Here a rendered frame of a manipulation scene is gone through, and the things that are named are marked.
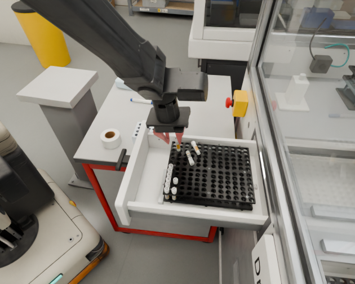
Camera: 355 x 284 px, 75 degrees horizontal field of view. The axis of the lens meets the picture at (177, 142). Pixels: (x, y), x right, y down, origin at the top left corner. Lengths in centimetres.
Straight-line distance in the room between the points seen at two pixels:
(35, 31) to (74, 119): 186
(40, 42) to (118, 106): 212
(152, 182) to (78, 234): 70
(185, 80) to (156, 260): 116
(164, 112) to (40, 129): 191
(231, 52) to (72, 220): 118
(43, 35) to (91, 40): 273
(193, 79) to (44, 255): 108
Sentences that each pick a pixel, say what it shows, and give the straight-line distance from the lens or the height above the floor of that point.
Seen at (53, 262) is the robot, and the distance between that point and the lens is 128.
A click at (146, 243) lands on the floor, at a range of 149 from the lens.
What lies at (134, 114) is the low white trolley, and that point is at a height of 76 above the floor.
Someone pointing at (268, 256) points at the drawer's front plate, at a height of 93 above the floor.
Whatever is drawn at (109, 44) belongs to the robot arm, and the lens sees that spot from 32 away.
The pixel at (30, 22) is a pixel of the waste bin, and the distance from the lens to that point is 302.
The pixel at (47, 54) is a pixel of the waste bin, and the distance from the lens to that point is 314.
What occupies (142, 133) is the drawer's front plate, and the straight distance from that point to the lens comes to 67.
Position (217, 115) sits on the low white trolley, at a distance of 99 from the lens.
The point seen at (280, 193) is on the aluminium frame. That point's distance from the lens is 51.
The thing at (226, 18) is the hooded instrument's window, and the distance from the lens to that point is 126.
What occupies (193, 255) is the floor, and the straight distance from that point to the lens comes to 146.
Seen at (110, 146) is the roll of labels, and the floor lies 78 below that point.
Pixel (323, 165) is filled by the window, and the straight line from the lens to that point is 40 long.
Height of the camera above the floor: 139
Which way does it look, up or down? 47 degrees down
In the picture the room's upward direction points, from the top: straight up
